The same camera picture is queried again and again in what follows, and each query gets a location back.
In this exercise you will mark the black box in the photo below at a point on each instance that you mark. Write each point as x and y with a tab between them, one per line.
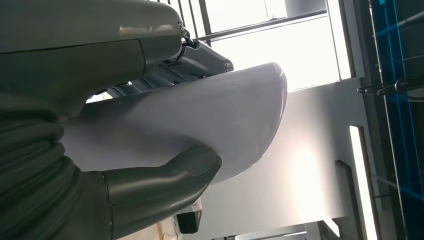
188	218

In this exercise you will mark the long ceiling light strip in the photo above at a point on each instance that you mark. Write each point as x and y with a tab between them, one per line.
362	185

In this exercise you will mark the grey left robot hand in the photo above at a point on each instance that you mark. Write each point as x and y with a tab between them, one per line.
82	49

